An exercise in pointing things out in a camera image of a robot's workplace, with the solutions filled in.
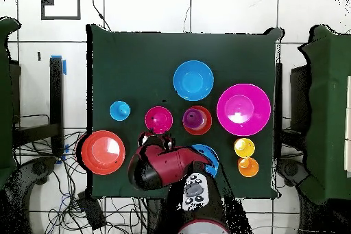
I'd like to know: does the purple cup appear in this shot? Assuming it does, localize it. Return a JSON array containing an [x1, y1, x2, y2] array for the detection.
[[182, 107, 205, 130]]

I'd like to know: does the small magenta bowl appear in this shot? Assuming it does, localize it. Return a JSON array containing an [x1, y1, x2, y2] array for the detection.
[[144, 106, 174, 135]]

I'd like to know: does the small orange bowl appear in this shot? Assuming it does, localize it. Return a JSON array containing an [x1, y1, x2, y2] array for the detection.
[[182, 105, 213, 137]]

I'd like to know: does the large red-orange bowl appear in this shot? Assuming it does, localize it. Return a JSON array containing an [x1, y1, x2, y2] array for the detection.
[[81, 130, 126, 176]]

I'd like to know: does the blue bowl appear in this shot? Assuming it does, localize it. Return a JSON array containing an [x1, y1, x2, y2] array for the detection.
[[173, 60, 215, 102], [191, 143, 220, 178]]

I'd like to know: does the blue cup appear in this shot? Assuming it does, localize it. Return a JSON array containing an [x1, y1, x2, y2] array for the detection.
[[109, 100, 132, 122]]

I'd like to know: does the dark green table cloth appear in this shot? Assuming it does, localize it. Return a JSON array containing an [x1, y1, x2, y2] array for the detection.
[[86, 23, 285, 200]]

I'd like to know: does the yellow cup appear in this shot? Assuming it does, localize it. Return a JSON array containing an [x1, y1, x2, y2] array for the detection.
[[233, 137, 256, 159]]

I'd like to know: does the large pink bowl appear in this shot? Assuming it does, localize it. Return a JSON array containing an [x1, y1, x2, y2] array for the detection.
[[216, 83, 271, 137]]

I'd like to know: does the orange cup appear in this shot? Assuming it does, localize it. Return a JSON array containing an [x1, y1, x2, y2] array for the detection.
[[237, 156, 260, 178]]

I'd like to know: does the black metal stand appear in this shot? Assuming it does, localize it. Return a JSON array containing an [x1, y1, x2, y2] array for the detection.
[[12, 56, 65, 158], [274, 62, 312, 161]]

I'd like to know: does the blue tape strip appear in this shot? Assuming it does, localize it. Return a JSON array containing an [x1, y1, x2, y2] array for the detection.
[[50, 54, 67, 75]]

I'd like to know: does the black grey stand base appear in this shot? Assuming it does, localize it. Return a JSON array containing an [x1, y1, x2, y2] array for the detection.
[[276, 158, 311, 188], [0, 156, 59, 234]]

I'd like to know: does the black power adapter box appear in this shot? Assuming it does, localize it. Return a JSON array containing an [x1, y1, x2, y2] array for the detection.
[[76, 191, 107, 231]]

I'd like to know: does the green cloth side table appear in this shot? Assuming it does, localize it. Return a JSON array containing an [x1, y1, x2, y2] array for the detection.
[[0, 16, 22, 189], [298, 24, 351, 204]]

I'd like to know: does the tangle of black cables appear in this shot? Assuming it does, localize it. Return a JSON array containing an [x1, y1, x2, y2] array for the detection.
[[13, 130, 149, 234]]

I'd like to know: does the thin black floor cable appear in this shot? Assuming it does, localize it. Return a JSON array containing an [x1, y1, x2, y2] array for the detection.
[[82, 0, 112, 32]]

